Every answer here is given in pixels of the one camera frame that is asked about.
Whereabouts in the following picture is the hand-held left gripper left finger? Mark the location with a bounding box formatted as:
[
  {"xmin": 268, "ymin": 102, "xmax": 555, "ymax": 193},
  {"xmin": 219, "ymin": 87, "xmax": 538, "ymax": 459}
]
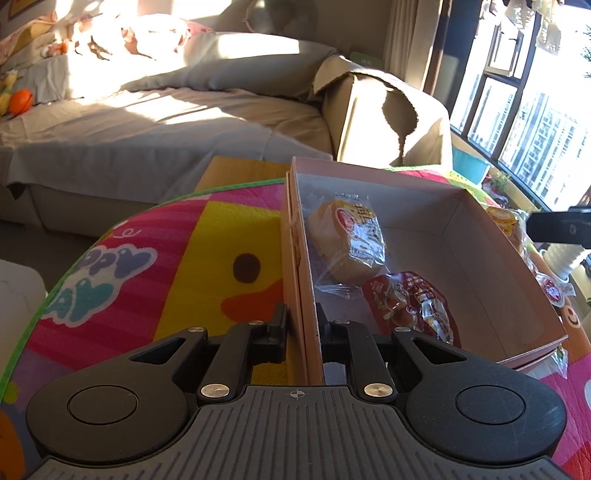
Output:
[{"xmin": 129, "ymin": 304, "xmax": 289, "ymax": 403}]

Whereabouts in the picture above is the round cake packet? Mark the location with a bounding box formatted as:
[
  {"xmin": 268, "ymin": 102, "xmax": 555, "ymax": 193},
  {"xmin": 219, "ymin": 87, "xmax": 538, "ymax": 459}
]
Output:
[{"xmin": 307, "ymin": 194, "xmax": 389, "ymax": 297}]

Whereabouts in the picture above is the dark framed window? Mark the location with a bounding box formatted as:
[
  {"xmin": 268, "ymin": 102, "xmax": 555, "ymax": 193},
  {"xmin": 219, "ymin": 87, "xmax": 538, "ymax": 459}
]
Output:
[{"xmin": 450, "ymin": 0, "xmax": 591, "ymax": 209}]

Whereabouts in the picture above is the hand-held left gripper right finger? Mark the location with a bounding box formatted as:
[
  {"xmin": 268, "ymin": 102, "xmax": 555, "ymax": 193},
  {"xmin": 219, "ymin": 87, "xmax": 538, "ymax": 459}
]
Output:
[{"xmin": 316, "ymin": 305, "xmax": 468, "ymax": 401}]

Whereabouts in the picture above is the yellow plush toy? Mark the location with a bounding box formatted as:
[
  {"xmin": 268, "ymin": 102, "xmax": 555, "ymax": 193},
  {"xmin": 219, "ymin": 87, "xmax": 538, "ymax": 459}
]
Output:
[{"xmin": 0, "ymin": 69, "xmax": 17, "ymax": 117}]

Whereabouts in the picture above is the small green plant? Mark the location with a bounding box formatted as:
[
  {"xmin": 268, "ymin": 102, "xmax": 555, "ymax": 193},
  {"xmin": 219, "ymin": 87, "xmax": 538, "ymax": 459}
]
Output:
[{"xmin": 485, "ymin": 171, "xmax": 511, "ymax": 195}]

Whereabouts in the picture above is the orange ball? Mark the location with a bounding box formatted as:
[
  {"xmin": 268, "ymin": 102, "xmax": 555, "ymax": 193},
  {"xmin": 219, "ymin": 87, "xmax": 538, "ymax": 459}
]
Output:
[{"xmin": 9, "ymin": 89, "xmax": 34, "ymax": 114}]

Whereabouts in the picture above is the beige curtain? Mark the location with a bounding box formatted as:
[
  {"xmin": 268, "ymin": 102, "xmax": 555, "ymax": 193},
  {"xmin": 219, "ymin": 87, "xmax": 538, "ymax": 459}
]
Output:
[{"xmin": 383, "ymin": 0, "xmax": 456, "ymax": 94}]

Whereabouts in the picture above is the white red label packet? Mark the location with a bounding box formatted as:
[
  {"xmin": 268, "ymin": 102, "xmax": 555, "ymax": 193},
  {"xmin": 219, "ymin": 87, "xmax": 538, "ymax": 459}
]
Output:
[{"xmin": 538, "ymin": 272, "xmax": 576, "ymax": 308}]

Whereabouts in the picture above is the yellow bread packet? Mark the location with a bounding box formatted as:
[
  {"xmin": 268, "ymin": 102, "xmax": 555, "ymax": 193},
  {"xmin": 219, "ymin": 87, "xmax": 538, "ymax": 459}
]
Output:
[{"xmin": 485, "ymin": 205, "xmax": 532, "ymax": 256}]

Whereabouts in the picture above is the brown snack packet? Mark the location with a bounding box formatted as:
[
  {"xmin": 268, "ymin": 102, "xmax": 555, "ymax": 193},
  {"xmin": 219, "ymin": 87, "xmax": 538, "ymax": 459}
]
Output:
[{"xmin": 524, "ymin": 242, "xmax": 548, "ymax": 278}]

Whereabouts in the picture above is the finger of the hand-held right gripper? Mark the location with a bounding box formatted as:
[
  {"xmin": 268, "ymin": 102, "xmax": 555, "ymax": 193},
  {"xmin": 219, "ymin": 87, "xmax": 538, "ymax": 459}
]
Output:
[{"xmin": 526, "ymin": 206, "xmax": 591, "ymax": 242}]

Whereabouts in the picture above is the white ribbed plant pot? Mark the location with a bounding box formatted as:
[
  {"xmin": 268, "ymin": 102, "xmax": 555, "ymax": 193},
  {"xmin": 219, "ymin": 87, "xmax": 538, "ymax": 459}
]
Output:
[{"xmin": 545, "ymin": 240, "xmax": 591, "ymax": 281}]

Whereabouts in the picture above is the grey bed sheet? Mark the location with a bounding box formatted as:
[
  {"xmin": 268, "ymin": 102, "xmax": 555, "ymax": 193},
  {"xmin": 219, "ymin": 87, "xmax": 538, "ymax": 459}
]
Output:
[{"xmin": 0, "ymin": 85, "xmax": 334, "ymax": 195}]

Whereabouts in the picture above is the colourful cartoon play mat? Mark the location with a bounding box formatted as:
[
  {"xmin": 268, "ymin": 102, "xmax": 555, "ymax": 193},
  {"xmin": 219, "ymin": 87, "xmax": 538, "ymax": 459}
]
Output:
[{"xmin": 0, "ymin": 164, "xmax": 591, "ymax": 480}]

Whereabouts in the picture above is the beige armrest cloth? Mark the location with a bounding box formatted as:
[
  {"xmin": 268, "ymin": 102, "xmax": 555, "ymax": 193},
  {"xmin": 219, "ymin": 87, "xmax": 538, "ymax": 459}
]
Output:
[{"xmin": 314, "ymin": 54, "xmax": 454, "ymax": 168}]

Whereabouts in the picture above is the grey pillow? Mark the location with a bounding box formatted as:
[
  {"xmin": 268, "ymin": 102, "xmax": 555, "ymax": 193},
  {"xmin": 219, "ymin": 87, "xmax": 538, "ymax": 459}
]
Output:
[{"xmin": 106, "ymin": 32, "xmax": 343, "ymax": 103}]

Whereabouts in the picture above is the wooden board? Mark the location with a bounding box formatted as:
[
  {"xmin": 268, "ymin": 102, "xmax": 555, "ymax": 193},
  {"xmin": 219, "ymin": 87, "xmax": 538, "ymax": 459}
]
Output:
[{"xmin": 195, "ymin": 156, "xmax": 293, "ymax": 193}]

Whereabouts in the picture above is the red snack packet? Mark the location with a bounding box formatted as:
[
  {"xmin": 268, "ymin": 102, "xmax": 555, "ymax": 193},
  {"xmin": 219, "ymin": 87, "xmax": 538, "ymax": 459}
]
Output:
[{"xmin": 362, "ymin": 271, "xmax": 462, "ymax": 350}]

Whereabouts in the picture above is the patterned blanket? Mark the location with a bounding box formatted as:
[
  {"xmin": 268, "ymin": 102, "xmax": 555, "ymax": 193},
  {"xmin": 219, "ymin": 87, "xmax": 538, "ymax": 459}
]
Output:
[{"xmin": 0, "ymin": 18, "xmax": 218, "ymax": 64}]

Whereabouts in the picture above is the pink cardboard box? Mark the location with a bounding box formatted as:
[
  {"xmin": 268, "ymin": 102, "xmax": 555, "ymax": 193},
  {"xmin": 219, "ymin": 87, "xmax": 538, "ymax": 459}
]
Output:
[{"xmin": 279, "ymin": 156, "xmax": 570, "ymax": 387}]

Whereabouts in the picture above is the teal plastic basin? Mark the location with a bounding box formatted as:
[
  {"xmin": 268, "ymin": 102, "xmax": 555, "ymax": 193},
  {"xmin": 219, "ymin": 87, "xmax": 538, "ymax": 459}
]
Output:
[{"xmin": 451, "ymin": 145, "xmax": 493, "ymax": 186}]

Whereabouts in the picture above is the beige sofa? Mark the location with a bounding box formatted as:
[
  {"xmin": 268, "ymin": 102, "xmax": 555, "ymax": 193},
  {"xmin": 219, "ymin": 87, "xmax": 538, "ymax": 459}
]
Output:
[{"xmin": 0, "ymin": 0, "xmax": 454, "ymax": 238}]

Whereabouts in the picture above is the round grey cushion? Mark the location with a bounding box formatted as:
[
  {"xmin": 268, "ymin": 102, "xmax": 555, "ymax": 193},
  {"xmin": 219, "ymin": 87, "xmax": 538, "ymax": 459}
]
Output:
[{"xmin": 245, "ymin": 0, "xmax": 320, "ymax": 36}]

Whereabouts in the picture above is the hanging laundry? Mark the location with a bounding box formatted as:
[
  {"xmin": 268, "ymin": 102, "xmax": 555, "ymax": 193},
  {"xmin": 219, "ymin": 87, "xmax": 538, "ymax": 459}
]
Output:
[{"xmin": 503, "ymin": 0, "xmax": 570, "ymax": 57}]

